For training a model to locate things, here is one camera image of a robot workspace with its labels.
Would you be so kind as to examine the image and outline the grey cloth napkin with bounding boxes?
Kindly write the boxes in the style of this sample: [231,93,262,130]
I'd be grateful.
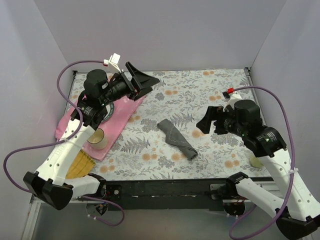
[157,119,198,161]

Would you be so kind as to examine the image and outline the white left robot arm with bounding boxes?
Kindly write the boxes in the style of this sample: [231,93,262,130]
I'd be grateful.
[23,62,160,210]

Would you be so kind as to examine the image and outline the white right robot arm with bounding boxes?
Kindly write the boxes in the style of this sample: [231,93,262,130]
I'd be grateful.
[196,99,320,240]

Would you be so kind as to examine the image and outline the dark round plate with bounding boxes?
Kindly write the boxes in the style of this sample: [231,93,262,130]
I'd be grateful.
[101,102,115,123]

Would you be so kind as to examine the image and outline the pink cloth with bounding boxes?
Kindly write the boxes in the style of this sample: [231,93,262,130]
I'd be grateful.
[50,97,143,164]

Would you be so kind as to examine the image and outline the floral patterned table mat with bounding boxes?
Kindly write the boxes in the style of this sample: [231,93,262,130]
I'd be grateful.
[49,68,280,181]

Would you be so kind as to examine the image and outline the light green mug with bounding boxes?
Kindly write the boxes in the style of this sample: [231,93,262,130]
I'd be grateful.
[249,156,264,169]

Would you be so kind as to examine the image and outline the cream mug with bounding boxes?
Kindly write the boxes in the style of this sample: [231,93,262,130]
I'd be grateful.
[87,128,108,150]

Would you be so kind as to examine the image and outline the yellow bamboo mat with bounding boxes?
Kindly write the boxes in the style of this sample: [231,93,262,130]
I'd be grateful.
[65,150,96,179]

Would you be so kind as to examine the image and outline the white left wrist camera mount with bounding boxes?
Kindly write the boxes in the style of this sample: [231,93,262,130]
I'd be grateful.
[102,53,124,74]

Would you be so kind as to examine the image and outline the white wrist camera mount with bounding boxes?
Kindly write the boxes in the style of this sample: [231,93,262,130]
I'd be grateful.
[222,88,243,112]
[102,53,124,74]

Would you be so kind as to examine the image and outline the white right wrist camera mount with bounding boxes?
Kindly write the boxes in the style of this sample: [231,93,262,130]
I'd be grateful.
[222,88,243,112]

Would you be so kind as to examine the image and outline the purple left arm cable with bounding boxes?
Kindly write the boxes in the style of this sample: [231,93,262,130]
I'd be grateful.
[2,59,125,226]

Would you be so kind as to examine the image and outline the aluminium frame rail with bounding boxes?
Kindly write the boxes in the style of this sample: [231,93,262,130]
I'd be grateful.
[21,67,313,240]

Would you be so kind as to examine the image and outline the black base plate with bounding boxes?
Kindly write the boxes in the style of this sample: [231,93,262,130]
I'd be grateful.
[104,178,243,211]

